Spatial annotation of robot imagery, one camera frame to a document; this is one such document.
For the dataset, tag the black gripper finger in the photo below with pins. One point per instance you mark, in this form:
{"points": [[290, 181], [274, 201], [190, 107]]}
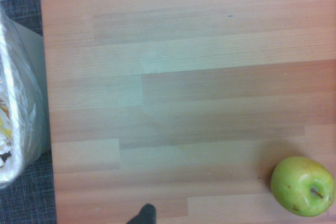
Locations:
{"points": [[145, 214]]}

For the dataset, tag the wooden top coffee table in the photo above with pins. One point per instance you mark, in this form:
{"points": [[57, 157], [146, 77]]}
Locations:
{"points": [[183, 77]]}

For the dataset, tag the clear plastic bin liner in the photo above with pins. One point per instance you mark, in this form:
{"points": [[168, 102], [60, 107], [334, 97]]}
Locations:
{"points": [[15, 77]]}

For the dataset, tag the white plastic trash bin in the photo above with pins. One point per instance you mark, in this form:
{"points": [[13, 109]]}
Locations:
{"points": [[36, 58]]}

